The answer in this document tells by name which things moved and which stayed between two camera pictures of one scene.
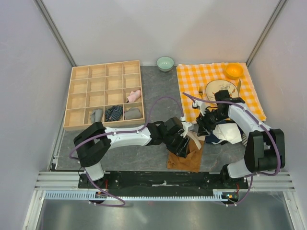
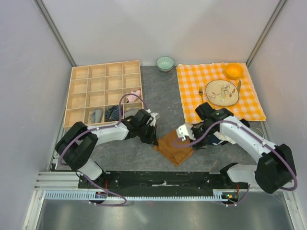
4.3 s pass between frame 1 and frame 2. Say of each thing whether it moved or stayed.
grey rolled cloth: stayed
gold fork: stayed
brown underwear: moved
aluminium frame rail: stayed
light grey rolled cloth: stayed
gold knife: stayed
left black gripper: moved
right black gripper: moved
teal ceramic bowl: stayed
